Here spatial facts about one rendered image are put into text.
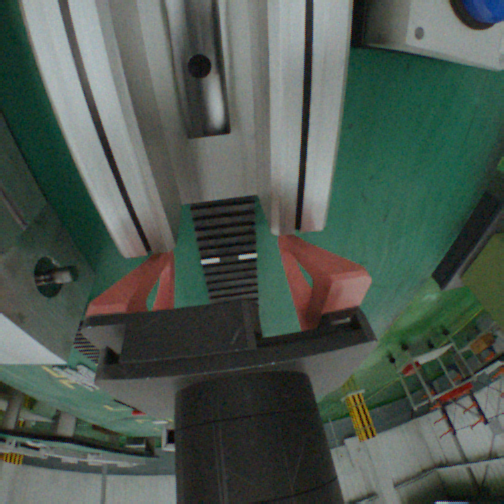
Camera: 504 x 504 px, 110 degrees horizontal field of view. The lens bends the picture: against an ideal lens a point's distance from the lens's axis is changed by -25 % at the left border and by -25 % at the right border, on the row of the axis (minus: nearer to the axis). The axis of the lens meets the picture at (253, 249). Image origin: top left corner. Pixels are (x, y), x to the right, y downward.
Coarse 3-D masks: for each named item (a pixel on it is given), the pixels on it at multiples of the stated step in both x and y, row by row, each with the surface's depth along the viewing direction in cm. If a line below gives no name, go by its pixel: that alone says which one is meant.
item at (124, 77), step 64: (64, 0) 4; (128, 0) 6; (192, 0) 6; (256, 0) 6; (320, 0) 5; (64, 64) 5; (128, 64) 6; (192, 64) 8; (256, 64) 8; (320, 64) 6; (64, 128) 6; (128, 128) 7; (192, 128) 10; (256, 128) 11; (320, 128) 8; (128, 192) 8; (192, 192) 13; (256, 192) 14; (320, 192) 10; (128, 256) 10
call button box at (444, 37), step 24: (360, 0) 9; (384, 0) 8; (408, 0) 7; (432, 0) 6; (456, 0) 6; (360, 24) 10; (384, 24) 8; (408, 24) 7; (432, 24) 7; (456, 24) 7; (480, 24) 7; (384, 48) 11; (408, 48) 8; (432, 48) 8; (456, 48) 8; (480, 48) 8
